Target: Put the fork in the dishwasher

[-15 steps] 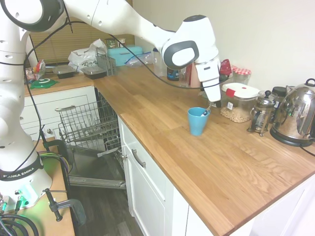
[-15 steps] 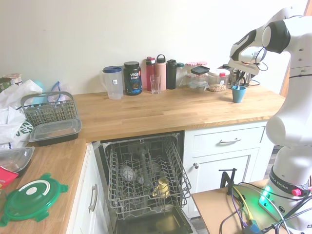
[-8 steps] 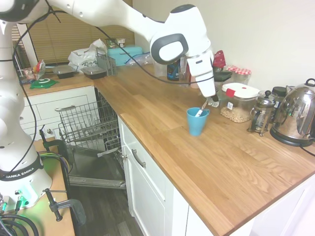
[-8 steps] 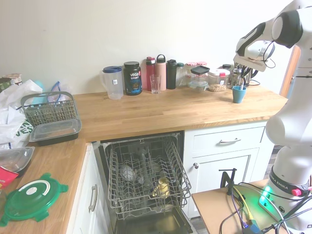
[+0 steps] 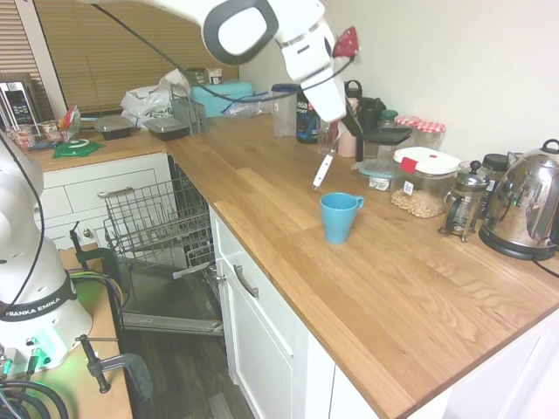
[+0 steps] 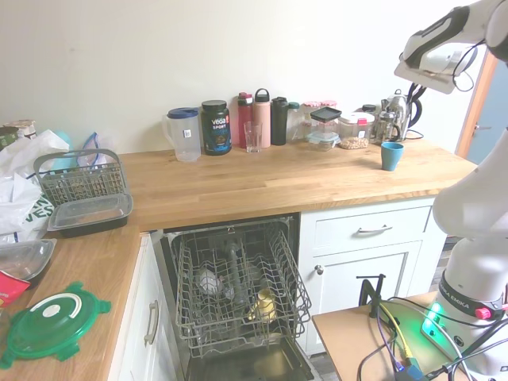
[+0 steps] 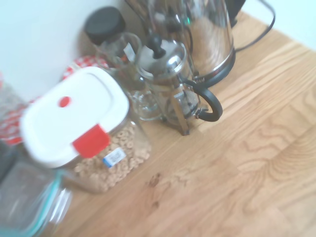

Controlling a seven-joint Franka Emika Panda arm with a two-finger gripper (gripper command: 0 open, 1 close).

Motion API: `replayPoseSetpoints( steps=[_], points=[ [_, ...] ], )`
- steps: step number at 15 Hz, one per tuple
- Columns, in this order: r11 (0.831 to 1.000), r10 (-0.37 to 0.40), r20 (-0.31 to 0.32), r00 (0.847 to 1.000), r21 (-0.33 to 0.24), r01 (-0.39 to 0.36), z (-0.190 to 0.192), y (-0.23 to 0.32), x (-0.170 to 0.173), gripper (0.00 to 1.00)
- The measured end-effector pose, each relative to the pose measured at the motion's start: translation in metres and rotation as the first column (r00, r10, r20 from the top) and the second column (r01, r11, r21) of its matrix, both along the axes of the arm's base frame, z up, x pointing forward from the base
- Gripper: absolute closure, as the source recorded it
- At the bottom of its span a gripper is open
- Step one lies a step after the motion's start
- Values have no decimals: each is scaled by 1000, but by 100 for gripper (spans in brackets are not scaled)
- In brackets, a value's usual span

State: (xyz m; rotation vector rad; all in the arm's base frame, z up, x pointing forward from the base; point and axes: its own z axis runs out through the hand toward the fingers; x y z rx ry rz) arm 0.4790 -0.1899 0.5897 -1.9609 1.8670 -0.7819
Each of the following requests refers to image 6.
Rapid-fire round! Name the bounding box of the wooden room door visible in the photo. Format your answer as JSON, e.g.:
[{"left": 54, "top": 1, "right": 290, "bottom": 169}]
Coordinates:
[{"left": 453, "top": 50, "right": 508, "bottom": 168}]

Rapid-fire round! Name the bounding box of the clear pitcher with blue lid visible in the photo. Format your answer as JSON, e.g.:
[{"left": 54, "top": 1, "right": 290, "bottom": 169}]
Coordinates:
[{"left": 162, "top": 106, "right": 202, "bottom": 164}]

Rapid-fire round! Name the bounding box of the silver drawer handle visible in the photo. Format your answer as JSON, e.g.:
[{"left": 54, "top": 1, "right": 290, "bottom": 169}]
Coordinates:
[{"left": 356, "top": 224, "right": 394, "bottom": 236}]

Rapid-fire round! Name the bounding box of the blue plastic cup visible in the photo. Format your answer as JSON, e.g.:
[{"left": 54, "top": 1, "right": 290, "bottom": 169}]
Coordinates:
[{"left": 380, "top": 141, "right": 406, "bottom": 172}]

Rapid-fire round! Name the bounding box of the glass French press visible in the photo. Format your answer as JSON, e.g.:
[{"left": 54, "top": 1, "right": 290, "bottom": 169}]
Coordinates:
[{"left": 372, "top": 110, "right": 402, "bottom": 145}]

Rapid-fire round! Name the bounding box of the yellow cup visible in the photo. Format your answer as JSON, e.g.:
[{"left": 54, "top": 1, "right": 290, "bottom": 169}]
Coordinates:
[{"left": 246, "top": 288, "right": 278, "bottom": 323}]

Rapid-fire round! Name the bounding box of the open dishwasher door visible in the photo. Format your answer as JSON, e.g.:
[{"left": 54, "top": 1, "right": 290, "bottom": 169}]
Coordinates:
[{"left": 183, "top": 336, "right": 319, "bottom": 381}]

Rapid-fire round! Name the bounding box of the silver cabinet door handle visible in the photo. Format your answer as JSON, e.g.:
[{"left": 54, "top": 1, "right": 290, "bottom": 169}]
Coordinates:
[{"left": 143, "top": 299, "right": 160, "bottom": 346}]

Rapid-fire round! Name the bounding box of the clear glass dish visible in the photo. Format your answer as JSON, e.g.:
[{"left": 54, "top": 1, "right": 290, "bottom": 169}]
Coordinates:
[{"left": 196, "top": 267, "right": 228, "bottom": 297}]

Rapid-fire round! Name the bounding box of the black metal clamp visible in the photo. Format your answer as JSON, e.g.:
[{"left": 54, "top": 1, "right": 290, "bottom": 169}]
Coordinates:
[{"left": 355, "top": 273, "right": 388, "bottom": 319}]

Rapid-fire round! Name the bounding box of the clear zip plastic bag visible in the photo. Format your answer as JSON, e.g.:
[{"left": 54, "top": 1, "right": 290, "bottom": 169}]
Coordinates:
[{"left": 76, "top": 131, "right": 117, "bottom": 168}]

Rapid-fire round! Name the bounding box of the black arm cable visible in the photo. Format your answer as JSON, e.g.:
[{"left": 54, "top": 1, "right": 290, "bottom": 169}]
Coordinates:
[{"left": 451, "top": 38, "right": 487, "bottom": 93}]

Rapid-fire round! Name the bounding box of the red water bottle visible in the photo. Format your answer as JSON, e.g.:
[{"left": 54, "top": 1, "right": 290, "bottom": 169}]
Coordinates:
[{"left": 237, "top": 91, "right": 256, "bottom": 149}]

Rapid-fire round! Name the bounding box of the clear container with black lid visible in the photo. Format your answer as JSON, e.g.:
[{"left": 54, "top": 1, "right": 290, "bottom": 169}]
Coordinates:
[{"left": 309, "top": 106, "right": 344, "bottom": 137}]

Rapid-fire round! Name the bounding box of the stainless steel electric kettle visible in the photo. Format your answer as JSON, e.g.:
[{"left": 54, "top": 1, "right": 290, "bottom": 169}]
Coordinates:
[{"left": 381, "top": 90, "right": 423, "bottom": 143}]

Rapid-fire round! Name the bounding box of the clear drinking glass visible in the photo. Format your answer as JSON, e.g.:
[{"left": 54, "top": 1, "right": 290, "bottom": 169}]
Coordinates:
[{"left": 243, "top": 121, "right": 264, "bottom": 154}]

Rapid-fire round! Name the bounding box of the black takeout container clear lid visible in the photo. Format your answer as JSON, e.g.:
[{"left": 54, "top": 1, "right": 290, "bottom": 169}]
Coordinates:
[{"left": 47, "top": 193, "right": 134, "bottom": 240}]

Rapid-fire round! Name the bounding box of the grey dishwasher spray tube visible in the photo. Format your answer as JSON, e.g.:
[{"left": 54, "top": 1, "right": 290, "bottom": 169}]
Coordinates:
[{"left": 223, "top": 239, "right": 249, "bottom": 307}]

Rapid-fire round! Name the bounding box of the glass container with blue lid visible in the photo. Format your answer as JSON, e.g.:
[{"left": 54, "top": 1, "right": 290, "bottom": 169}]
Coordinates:
[{"left": 305, "top": 130, "right": 341, "bottom": 153}]

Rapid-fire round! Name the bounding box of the purple cable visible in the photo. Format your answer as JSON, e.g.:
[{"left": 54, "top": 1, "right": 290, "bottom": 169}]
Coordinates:
[{"left": 374, "top": 307, "right": 402, "bottom": 368}]

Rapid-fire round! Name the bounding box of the peanut container with white lid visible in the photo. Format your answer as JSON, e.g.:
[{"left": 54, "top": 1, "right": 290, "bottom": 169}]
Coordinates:
[{"left": 337, "top": 112, "right": 375, "bottom": 151}]

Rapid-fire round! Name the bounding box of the wooden robot mounting table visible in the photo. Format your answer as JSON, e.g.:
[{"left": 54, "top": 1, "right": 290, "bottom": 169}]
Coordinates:
[{"left": 311, "top": 292, "right": 474, "bottom": 381}]

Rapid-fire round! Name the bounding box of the pink water bottle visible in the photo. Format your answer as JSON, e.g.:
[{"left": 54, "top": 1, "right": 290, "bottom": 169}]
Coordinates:
[{"left": 253, "top": 87, "right": 272, "bottom": 149}]

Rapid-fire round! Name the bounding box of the black shaker bottle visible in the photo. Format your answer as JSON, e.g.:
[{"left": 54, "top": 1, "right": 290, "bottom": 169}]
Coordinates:
[{"left": 270, "top": 96, "right": 290, "bottom": 147}]

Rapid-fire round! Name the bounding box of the teal plastic container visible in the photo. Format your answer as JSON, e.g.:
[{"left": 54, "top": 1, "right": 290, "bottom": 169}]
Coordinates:
[{"left": 50, "top": 129, "right": 73, "bottom": 168}]

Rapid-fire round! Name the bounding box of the grey wire dishwasher rack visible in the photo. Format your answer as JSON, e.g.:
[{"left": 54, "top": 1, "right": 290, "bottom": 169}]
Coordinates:
[{"left": 171, "top": 221, "right": 313, "bottom": 360}]

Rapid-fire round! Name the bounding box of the blue cable connector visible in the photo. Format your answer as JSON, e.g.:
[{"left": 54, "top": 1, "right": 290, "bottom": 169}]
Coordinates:
[{"left": 394, "top": 356, "right": 424, "bottom": 381}]

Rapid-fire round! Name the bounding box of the green round container lid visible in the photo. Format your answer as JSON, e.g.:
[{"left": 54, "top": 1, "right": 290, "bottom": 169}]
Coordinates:
[{"left": 0, "top": 281, "right": 113, "bottom": 364}]

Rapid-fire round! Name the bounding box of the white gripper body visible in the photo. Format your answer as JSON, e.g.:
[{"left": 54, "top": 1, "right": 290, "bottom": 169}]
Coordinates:
[{"left": 393, "top": 61, "right": 456, "bottom": 96}]

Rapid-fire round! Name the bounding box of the black Vega protein tub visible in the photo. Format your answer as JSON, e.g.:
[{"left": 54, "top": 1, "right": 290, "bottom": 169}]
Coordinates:
[{"left": 199, "top": 99, "right": 233, "bottom": 157}]

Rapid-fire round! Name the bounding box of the clear glass container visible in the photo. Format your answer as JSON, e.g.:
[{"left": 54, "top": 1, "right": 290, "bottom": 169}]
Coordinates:
[{"left": 0, "top": 238, "right": 57, "bottom": 291}]

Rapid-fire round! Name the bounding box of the red snack bag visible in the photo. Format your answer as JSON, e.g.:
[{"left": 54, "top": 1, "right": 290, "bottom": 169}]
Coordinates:
[{"left": 0, "top": 270, "right": 33, "bottom": 310}]

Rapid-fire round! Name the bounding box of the yellow cable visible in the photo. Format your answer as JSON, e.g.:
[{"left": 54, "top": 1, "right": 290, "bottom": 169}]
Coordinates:
[{"left": 379, "top": 300, "right": 414, "bottom": 363}]

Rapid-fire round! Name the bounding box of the grey cutlery basket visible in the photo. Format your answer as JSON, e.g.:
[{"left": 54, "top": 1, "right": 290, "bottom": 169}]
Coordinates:
[{"left": 33, "top": 148, "right": 129, "bottom": 208}]

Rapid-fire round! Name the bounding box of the jar with green lid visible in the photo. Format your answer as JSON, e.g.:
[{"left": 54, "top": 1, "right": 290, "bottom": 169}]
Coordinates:
[{"left": 287, "top": 101, "right": 305, "bottom": 143}]

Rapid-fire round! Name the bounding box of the white plastic shopping bag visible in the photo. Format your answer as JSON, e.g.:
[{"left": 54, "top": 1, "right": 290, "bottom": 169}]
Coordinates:
[{"left": 0, "top": 129, "right": 71, "bottom": 244}]

